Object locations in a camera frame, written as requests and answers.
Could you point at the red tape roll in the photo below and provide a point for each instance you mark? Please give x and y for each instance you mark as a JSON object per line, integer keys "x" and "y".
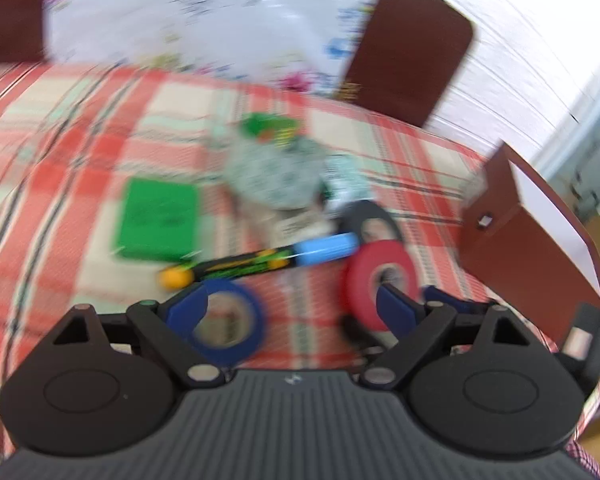
{"x": 360, "y": 270}

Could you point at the black tape roll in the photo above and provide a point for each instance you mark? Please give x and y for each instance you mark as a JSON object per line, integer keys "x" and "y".
{"x": 360, "y": 215}

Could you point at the floral plastic sheet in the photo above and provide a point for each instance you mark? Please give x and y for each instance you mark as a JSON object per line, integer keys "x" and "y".
{"x": 205, "y": 20}

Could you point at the clear patterned tape roll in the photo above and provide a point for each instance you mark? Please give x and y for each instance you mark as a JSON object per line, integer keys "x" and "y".
{"x": 270, "y": 175}

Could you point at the brown cardboard box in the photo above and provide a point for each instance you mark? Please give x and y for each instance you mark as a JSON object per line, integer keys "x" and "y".
{"x": 520, "y": 250}

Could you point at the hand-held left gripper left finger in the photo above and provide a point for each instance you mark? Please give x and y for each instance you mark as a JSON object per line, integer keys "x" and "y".
{"x": 186, "y": 310}

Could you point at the red plaid blanket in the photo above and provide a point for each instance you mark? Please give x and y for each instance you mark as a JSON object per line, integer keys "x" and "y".
{"x": 80, "y": 160}

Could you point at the silver green sachet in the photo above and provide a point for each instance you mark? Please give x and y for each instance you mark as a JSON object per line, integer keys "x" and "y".
{"x": 345, "y": 180}

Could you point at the marker pen with blue cap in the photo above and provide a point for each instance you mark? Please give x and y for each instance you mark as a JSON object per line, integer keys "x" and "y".
{"x": 240, "y": 265}

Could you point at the small green printed box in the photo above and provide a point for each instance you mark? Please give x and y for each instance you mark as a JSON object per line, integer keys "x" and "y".
{"x": 267, "y": 127}

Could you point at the brown wooden headboard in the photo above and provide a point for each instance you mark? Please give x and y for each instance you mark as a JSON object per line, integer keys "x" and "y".
{"x": 405, "y": 50}

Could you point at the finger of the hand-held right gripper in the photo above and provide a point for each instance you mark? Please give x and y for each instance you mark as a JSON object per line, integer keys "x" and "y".
{"x": 440, "y": 295}

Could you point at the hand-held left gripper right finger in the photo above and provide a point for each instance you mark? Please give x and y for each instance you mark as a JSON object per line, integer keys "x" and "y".
{"x": 397, "y": 307}

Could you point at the blue tape roll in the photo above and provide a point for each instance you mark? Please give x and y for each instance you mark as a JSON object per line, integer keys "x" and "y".
{"x": 252, "y": 320}

